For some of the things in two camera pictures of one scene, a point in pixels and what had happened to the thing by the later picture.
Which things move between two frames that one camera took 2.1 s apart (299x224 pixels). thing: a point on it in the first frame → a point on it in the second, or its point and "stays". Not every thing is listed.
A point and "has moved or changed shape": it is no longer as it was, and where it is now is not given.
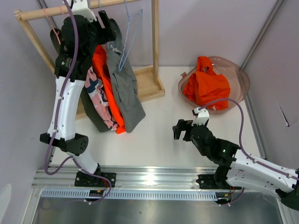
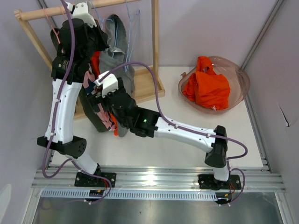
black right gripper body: (197, 147) → (95, 99)
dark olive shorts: (91, 114) stays
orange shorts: (205, 85) stays
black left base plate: (83, 179) stays
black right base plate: (207, 181) stays
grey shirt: (125, 79) has moved or changed shape
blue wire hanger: (108, 42) → (130, 21)
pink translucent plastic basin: (239, 79) stays
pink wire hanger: (56, 34) stays
